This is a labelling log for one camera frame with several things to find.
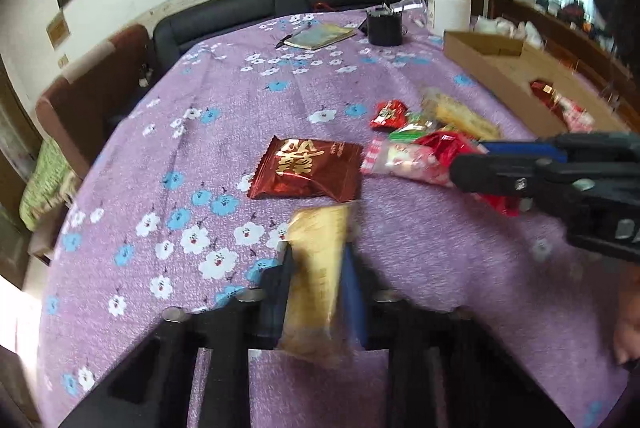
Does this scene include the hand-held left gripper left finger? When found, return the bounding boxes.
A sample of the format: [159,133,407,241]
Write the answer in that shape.
[60,248,296,428]

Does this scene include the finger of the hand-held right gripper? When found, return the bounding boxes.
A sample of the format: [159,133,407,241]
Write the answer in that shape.
[447,152,548,209]
[477,135,571,161]

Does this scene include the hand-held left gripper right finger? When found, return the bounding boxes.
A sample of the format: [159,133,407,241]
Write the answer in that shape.
[342,248,576,428]

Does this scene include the golden cake packet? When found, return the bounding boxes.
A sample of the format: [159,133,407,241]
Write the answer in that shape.
[277,203,357,369]

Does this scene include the shiny red snack packet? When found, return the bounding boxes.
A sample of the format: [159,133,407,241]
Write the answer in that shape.
[415,131,533,216]

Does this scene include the cardboard box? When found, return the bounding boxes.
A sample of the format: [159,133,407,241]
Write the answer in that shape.
[444,30,640,139]

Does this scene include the person's right hand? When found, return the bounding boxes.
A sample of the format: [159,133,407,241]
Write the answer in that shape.
[612,268,640,366]

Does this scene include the long clear cake packet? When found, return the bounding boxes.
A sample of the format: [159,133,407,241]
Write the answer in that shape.
[420,88,502,141]

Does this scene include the pile of assorted snack packets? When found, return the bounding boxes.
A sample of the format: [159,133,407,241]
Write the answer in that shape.
[529,80,596,134]

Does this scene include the green wrapped pastry packet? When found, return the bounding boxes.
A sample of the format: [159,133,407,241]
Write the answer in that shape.
[387,121,441,141]

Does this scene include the pink white snack packet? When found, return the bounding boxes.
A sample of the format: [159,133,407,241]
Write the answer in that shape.
[360,139,453,186]

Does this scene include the small red candy packet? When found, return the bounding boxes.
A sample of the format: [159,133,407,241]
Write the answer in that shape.
[369,100,410,131]

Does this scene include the white crumpled cloth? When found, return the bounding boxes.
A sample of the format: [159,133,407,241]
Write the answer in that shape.
[472,14,543,49]

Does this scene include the wooden cabinet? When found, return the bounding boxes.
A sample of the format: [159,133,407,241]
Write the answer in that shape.
[485,0,640,129]

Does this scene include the large dark red packet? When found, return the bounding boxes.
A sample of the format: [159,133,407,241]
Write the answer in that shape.
[247,135,364,204]

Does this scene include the dark red bag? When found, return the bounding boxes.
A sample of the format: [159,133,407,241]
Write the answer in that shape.
[557,0,601,32]

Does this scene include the white plastic jar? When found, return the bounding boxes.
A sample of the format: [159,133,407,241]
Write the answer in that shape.
[427,0,472,38]

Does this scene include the clear plastic cup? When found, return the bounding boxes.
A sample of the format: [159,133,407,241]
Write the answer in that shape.
[395,0,430,26]

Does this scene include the black cylindrical container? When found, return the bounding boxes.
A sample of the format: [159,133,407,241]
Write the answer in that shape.
[366,0,403,46]

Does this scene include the yellow-green notebook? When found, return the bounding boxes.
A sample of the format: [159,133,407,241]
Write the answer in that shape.
[290,22,358,52]

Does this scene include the wooden stool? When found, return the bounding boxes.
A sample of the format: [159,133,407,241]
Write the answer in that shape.
[27,208,66,266]

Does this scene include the green patterned cloth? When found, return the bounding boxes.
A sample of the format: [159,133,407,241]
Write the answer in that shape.
[19,139,71,231]

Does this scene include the brown armchair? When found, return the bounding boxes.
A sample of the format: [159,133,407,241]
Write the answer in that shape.
[35,24,151,166]

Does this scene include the black sofa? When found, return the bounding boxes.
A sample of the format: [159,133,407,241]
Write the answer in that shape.
[152,0,433,69]

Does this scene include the wooden door with glass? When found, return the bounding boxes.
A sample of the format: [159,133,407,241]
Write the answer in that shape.
[0,58,41,289]

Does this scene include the yellow wall plaque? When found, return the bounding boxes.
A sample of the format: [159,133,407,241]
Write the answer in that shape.
[46,17,70,45]

